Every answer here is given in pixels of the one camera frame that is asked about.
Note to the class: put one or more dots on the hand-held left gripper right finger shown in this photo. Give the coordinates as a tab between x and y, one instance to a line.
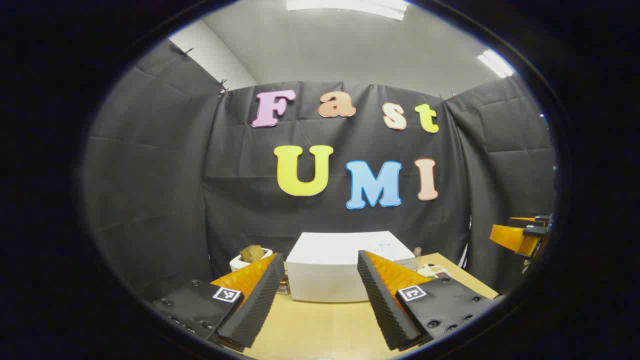
382	305

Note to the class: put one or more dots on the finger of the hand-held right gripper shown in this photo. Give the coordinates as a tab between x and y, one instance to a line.
510	239

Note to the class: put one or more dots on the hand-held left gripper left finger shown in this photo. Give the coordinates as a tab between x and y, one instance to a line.
255	305

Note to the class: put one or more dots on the white microwave oven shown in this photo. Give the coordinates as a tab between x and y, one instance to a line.
325	270

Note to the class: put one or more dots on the white toaster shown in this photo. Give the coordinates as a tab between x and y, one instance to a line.
237	263

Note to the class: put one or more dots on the brown bread slice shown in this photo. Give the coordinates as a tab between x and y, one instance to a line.
251	253

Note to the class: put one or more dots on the white divided plate with beans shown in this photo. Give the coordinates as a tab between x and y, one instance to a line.
435	271

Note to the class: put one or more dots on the clear bottle with red label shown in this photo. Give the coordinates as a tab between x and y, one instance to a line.
417	251

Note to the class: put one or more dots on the black backdrop cloth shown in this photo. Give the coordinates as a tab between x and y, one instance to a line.
175	175

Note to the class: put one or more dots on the ceiling light panel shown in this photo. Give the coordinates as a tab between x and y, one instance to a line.
495	62
350	6

